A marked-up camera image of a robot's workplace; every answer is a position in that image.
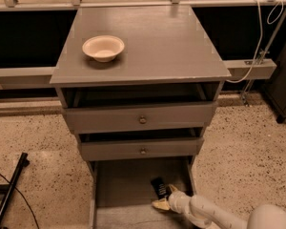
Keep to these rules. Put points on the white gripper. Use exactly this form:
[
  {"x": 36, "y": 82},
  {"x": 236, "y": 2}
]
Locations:
[{"x": 176, "y": 199}]

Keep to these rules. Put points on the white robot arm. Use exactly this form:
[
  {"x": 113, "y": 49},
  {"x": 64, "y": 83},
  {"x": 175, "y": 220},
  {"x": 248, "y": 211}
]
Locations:
[{"x": 202, "y": 213}]

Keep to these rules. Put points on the grey open bottom drawer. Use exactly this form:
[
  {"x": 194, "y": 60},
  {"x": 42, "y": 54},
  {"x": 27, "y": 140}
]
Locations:
[{"x": 123, "y": 193}]

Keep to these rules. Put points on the brass middle drawer knob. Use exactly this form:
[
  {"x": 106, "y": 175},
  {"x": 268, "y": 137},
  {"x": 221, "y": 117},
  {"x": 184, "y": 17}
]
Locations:
[{"x": 143, "y": 151}]

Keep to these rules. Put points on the brass drawer knob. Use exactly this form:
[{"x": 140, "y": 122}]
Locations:
[
  {"x": 143, "y": 151},
  {"x": 142, "y": 119}
]

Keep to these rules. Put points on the grey middle drawer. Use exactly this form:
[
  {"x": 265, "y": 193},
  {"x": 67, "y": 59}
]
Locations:
[{"x": 112, "y": 150}]

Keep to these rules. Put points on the brass top drawer knob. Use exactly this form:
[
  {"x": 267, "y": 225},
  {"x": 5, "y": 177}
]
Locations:
[{"x": 142, "y": 119}]

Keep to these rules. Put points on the grey top drawer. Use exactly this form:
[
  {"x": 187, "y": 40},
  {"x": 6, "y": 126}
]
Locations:
[{"x": 126, "y": 118}]

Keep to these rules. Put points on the grey wooden drawer cabinet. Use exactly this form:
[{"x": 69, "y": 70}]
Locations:
[{"x": 138, "y": 93}]

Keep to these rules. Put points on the diagonal metal strut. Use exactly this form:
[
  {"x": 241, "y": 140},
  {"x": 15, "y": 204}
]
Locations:
[{"x": 258, "y": 61}]

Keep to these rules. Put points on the black metal stand leg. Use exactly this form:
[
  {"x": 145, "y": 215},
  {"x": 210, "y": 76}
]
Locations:
[{"x": 6, "y": 190}]

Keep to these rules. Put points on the dark cabinet at right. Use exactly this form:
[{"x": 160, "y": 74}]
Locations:
[{"x": 275, "y": 88}]

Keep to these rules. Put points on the beige paper bowl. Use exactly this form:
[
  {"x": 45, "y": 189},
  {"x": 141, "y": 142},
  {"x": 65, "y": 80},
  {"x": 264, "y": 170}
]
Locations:
[{"x": 103, "y": 48}]

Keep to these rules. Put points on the grey metal frame rail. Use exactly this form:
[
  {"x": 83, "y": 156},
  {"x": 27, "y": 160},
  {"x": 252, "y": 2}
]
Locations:
[{"x": 166, "y": 65}]

